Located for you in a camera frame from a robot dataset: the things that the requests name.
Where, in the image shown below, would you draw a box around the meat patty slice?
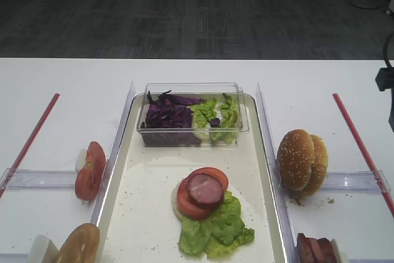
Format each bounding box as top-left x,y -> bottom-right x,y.
187,174 -> 224,209

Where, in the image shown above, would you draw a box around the green lettuce in box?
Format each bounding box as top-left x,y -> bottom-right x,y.
189,93 -> 238,145

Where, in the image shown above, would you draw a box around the purple cabbage shreds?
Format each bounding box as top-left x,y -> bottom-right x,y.
140,90 -> 204,129

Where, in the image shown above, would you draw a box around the right clear tray rail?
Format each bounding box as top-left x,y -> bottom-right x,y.
255,84 -> 299,262

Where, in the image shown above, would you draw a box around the clear plastic salad box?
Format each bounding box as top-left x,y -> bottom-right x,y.
136,83 -> 249,147

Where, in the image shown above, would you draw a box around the right red strip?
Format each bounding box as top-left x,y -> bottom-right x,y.
332,93 -> 393,215

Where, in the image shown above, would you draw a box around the sesame burger bun rear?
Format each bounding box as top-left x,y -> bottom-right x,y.
302,134 -> 329,196

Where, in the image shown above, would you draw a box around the sesame burger bun front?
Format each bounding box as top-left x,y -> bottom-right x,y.
277,129 -> 315,191

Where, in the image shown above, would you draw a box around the white rectangular metal tray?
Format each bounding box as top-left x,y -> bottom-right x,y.
97,94 -> 285,262

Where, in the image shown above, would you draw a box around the clear holder rail toasted bun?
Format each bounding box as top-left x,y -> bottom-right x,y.
0,253 -> 28,263

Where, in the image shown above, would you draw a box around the left red strip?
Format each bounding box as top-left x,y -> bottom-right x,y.
0,93 -> 60,197

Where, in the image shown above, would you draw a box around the upright tomato slices stack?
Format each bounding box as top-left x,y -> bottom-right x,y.
74,141 -> 107,201

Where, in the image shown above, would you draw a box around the black cable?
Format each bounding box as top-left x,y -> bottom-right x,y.
382,33 -> 394,134

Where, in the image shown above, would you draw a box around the lower tomato slice on tray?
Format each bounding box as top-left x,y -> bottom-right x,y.
177,179 -> 219,220

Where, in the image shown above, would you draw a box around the left clear tray rail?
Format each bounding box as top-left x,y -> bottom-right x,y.
90,81 -> 135,226

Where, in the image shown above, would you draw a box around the sesame burger bun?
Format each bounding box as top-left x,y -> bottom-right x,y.
277,129 -> 315,191
302,134 -> 329,196

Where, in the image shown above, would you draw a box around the red strip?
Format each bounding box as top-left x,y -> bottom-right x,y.
332,93 -> 393,215
0,93 -> 60,197

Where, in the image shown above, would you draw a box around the clear holder rail sesame buns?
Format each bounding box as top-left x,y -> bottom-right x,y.
320,171 -> 391,193

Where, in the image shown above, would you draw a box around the white stopper block tomato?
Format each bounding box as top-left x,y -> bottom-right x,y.
74,149 -> 87,172

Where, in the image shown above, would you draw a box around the lettuce leaf on tray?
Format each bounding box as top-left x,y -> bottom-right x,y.
179,191 -> 255,259

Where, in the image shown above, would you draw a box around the white bread slice on tray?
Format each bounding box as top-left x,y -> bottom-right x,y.
171,181 -> 183,221

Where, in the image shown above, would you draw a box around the white stopper block meat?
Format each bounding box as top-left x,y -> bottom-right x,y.
331,239 -> 350,263

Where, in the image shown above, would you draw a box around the clear tray rail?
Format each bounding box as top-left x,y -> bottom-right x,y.
255,84 -> 299,262
90,81 -> 135,226

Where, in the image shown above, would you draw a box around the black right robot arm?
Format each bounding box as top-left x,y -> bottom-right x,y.
375,67 -> 394,92

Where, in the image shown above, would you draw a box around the white stopper block bun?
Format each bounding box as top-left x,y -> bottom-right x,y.
27,235 -> 59,263

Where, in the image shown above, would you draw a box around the clear holder rail tomato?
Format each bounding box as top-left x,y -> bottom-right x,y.
1,168 -> 77,190

